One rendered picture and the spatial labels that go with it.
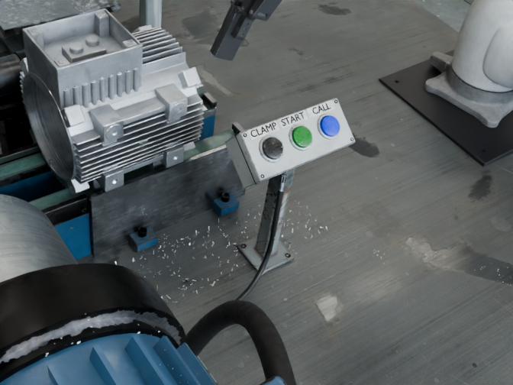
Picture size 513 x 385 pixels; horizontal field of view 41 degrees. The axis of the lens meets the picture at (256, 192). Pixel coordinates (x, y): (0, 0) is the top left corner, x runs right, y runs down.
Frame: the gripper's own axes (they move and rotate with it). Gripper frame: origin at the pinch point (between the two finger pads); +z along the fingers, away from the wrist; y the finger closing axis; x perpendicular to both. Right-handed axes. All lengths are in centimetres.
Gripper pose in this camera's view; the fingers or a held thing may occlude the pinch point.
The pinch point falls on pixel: (232, 33)
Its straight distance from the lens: 92.3
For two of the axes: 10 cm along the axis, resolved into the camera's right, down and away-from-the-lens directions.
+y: 4.6, 6.5, -6.0
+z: -4.4, 7.6, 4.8
